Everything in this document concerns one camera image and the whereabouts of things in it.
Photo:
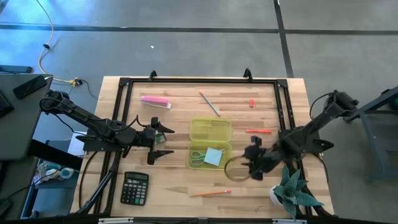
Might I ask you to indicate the grey metal cart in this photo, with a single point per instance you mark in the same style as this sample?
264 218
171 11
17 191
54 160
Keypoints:
377 137

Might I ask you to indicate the silver table bracket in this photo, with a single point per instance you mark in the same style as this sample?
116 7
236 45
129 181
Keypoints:
115 220
289 221

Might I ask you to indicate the black frame clamp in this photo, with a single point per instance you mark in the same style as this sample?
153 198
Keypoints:
153 74
247 74

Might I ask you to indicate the potted succulent white pot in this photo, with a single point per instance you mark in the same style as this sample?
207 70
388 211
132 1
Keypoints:
292 193

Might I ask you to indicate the black flat device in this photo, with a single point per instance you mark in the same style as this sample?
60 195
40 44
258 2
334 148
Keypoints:
15 68

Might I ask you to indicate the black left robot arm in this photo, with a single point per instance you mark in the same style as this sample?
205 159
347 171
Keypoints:
93 126

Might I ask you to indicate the black smartphone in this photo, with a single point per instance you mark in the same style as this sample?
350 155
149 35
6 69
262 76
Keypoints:
30 87

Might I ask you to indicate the translucent yellow pencil case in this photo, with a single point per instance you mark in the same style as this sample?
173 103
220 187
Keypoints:
210 133

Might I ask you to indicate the black desk calculator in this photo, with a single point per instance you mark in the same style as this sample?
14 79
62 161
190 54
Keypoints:
134 188

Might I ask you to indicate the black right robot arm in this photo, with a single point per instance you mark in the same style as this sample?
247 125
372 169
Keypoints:
311 133

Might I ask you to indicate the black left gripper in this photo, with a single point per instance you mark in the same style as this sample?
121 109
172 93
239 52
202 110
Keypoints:
146 138

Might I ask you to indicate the blue sticky note pad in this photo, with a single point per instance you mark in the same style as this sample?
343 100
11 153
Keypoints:
213 156

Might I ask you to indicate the grey pencil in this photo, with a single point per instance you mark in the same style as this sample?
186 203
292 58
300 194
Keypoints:
210 104

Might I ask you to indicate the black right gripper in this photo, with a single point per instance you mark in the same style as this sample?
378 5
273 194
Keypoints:
261 158

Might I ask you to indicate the black keyboard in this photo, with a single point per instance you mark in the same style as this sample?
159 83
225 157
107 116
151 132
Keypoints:
4 104

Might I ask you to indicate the red marker pen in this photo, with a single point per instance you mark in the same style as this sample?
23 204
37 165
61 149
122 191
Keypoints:
258 131

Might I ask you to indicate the small red eraser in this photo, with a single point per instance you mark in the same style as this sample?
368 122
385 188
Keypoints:
252 103

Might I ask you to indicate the pink and white stapler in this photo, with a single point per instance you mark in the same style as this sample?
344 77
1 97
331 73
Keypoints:
155 100

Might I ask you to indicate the grey side table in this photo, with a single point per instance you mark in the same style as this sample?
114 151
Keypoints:
21 124

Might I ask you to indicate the black aluminium table frame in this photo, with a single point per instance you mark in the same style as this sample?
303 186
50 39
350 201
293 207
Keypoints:
202 81

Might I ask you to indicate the white box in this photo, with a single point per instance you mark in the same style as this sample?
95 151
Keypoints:
76 146

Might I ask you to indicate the orange pencil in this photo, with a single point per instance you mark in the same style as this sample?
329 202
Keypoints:
211 193

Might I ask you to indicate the blue storage bin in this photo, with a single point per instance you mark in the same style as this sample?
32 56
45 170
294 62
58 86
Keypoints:
49 199

